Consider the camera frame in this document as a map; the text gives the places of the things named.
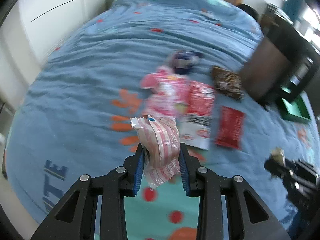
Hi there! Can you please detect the dark blue snack packet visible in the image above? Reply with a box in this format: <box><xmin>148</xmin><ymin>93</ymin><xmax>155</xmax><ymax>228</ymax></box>
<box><xmin>168</xmin><ymin>50</ymin><xmax>203</xmax><ymax>75</ymax></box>

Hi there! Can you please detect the brown snack packet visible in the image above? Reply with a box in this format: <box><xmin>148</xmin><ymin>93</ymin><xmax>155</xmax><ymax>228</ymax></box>
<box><xmin>212</xmin><ymin>66</ymin><xmax>244</xmax><ymax>100</ymax></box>

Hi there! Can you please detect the beige small snack packet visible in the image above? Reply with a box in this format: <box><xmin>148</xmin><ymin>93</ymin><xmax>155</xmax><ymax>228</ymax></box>
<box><xmin>270</xmin><ymin>147</ymin><xmax>286</xmax><ymax>166</ymax></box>

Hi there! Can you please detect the dark red snack packet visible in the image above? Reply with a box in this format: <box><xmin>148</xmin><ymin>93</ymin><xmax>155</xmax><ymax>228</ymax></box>
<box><xmin>215</xmin><ymin>106</ymin><xmax>245</xmax><ymax>150</ymax></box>

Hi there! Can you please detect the blue patterned bed cover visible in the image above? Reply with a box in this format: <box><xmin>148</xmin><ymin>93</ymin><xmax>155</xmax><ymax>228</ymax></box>
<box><xmin>5</xmin><ymin>0</ymin><xmax>319</xmax><ymax>239</ymax></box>

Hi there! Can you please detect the pink striped snack packet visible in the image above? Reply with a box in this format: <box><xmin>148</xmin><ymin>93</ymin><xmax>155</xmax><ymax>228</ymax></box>
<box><xmin>130</xmin><ymin>116</ymin><xmax>180</xmax><ymax>190</ymax></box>

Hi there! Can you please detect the pink My Melody snack bag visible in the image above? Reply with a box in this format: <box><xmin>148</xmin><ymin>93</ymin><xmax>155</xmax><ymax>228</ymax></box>
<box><xmin>140</xmin><ymin>66</ymin><xmax>189</xmax><ymax>118</ymax></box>

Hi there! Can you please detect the white wardrobe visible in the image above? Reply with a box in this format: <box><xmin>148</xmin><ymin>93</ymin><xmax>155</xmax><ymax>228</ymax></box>
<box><xmin>18</xmin><ymin>0</ymin><xmax>106</xmax><ymax>64</ymax></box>

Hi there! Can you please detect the black and bronze bin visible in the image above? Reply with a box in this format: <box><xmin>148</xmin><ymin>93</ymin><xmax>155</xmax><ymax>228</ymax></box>
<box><xmin>239</xmin><ymin>18</ymin><xmax>319</xmax><ymax>107</ymax></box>

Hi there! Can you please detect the red and white snack pouch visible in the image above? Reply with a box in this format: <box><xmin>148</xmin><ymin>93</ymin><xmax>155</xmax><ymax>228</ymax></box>
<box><xmin>180</xmin><ymin>81</ymin><xmax>215</xmax><ymax>150</ymax></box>

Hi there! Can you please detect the green box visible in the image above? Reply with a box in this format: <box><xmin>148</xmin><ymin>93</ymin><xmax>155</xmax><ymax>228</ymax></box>
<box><xmin>276</xmin><ymin>95</ymin><xmax>311</xmax><ymax>124</ymax></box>

